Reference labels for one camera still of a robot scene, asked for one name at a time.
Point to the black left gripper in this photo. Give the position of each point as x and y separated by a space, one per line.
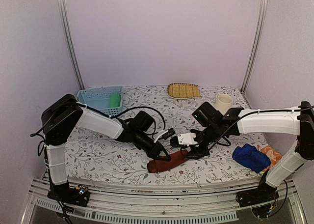
154 152

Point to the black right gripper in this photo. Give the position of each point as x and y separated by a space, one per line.
194 153

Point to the brown towel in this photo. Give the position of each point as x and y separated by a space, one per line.
177 159

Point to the green microfiber towel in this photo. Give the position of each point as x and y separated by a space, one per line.
115 100

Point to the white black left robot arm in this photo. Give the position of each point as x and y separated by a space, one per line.
69 101

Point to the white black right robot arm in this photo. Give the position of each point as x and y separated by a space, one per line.
291 130

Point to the woven bamboo tray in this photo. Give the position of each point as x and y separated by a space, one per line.
183 91

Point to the cream cylindrical cup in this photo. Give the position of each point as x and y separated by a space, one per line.
223 103

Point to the blue rolled towel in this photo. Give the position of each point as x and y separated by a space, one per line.
249 157

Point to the light blue plastic basket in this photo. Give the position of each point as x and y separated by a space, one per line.
98 98

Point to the orange patterned towel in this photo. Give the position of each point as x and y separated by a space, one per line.
273 155

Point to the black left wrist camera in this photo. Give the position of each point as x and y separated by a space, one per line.
143 121

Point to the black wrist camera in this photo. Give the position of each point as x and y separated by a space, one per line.
143 121
207 115

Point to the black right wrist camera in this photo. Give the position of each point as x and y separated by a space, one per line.
207 115

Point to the aluminium front rail base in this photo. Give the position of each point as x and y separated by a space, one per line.
115 203

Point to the right aluminium frame post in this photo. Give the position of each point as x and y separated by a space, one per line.
255 46

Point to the aluminium frame post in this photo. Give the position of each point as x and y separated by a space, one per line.
69 42
255 46

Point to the left aluminium frame post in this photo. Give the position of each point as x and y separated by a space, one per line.
69 42

